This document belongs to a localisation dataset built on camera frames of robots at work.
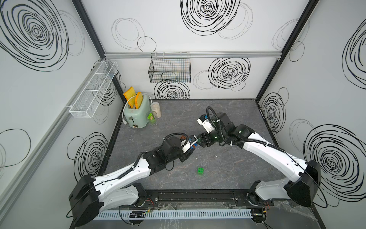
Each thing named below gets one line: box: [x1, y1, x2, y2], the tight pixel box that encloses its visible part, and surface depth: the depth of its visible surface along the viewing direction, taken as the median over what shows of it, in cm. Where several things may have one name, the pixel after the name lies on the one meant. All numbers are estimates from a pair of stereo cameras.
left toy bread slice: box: [122, 86, 137, 109], surface depth 95 cm
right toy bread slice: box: [134, 91, 143, 110], surface depth 94 cm
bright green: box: [197, 166, 205, 176], surface depth 82 cm
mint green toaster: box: [123, 94, 151, 129], surface depth 97 cm
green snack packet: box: [146, 112, 155, 123], surface depth 104 cm
